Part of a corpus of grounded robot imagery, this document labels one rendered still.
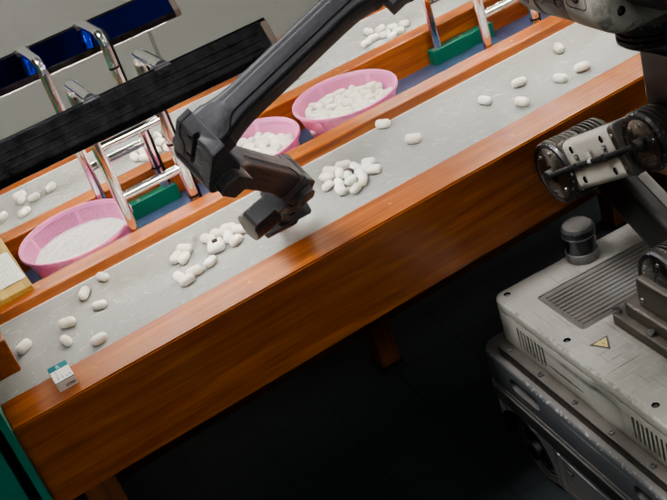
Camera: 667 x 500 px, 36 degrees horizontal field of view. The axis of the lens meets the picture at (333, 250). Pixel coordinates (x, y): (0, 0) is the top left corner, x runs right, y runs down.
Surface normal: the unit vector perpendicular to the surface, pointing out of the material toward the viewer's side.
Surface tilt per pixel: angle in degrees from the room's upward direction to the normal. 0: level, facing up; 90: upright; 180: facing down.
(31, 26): 90
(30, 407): 0
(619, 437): 0
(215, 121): 50
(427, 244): 90
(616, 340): 0
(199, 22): 90
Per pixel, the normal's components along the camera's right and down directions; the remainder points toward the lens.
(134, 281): -0.29, -0.82
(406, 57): 0.47, 0.33
